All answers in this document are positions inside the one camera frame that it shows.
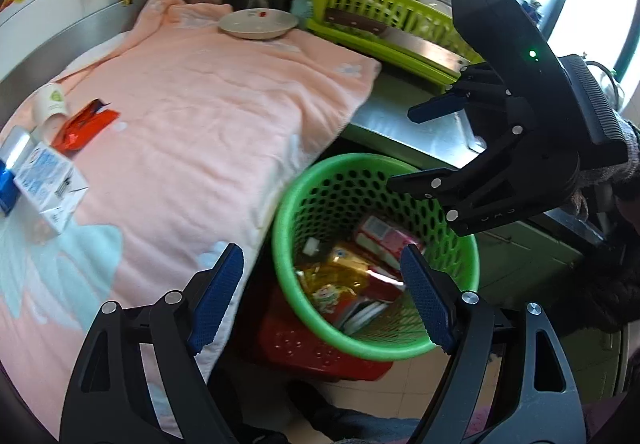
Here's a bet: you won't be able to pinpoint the red snack wrapper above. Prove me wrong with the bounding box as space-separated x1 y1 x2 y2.
50 100 122 155

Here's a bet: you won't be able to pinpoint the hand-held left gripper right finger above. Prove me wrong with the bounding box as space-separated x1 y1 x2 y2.
400 244 588 444

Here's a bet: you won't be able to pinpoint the blue silver can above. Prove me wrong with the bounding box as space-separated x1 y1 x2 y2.
0 126 33 217

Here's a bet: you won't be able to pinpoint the yellow plastic wrapper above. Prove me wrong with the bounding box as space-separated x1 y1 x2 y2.
295 264 372 295

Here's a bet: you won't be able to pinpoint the white milk carton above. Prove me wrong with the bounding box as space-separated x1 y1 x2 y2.
14 143 90 235

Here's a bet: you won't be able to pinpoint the white plate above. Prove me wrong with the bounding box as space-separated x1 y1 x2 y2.
218 8 299 41

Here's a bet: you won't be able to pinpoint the cleaver with brown handle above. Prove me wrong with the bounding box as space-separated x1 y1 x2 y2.
325 8 483 74

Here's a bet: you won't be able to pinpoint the pink towel with flower print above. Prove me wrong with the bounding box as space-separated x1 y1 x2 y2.
0 0 383 435

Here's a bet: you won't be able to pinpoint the green plastic wastebasket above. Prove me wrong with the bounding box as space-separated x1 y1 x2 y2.
271 153 481 362

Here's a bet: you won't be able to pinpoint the pink white carton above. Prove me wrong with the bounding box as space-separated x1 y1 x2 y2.
355 216 417 265

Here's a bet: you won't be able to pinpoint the red plastic stool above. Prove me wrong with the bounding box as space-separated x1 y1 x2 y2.
245 289 393 382

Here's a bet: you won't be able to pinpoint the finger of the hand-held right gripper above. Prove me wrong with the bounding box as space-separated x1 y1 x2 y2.
387 123 540 237
407 64 512 123

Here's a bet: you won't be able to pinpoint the white paper cup green print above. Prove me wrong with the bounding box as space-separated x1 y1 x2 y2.
32 84 69 145

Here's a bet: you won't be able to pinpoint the person's dark jacket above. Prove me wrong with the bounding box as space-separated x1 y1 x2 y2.
570 181 640 335

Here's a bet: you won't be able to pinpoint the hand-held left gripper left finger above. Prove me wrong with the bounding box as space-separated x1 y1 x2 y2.
59 243 246 444

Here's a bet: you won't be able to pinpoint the person's right forearm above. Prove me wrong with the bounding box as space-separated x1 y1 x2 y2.
580 120 640 185

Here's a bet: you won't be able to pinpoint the green cabinet doors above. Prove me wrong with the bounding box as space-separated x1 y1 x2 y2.
480 219 626 397

